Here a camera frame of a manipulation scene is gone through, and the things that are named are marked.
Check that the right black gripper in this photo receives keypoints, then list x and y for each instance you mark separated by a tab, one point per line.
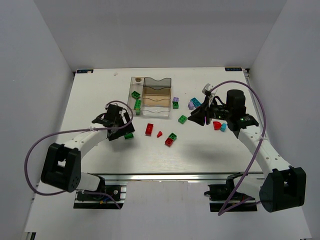
207	114

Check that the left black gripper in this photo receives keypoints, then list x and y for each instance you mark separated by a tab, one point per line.
121	127

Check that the green 2x2 sloped lego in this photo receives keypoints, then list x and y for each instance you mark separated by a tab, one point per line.
182	119

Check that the green curved lego brick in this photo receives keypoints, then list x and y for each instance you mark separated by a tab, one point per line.
129	136

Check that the green 2x4 lego brick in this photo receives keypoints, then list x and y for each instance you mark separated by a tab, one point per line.
137	104

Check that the red 2x2 lego brick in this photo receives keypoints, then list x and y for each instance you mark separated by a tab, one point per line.
169	141

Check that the green lego brick carried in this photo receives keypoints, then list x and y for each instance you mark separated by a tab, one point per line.
136	95

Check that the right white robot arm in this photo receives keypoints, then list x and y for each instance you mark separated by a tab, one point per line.
284	186

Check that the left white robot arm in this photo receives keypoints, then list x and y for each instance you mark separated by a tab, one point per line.
63	163

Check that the lilac lego brick right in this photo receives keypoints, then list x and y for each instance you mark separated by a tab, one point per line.
191	105

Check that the teal 2x4 lego brick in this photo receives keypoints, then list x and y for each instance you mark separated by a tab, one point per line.
195	102

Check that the red rounded lego brick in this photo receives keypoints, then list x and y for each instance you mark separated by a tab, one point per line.
217	125

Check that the green upside-down 2x2 lego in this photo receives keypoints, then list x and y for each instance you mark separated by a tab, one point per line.
175	105

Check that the lilac 2x2 lego brick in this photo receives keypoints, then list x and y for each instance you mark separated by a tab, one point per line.
175	99

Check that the light blue small lego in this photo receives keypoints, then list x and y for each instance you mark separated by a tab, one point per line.
223	127

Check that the tall clear narrow container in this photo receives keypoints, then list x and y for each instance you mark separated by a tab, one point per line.
136	84

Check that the red 2x4 lego brick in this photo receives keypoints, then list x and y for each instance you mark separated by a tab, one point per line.
149	129

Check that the small red sloped lego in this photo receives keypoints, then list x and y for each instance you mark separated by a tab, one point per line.
159	134

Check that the amber tinted container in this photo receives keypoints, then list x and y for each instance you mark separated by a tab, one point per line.
152	97

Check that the grey smoked container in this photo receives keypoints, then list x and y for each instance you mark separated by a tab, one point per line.
159	84

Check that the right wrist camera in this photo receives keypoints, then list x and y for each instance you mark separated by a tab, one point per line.
208	89

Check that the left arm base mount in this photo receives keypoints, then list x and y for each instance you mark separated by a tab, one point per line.
113	198

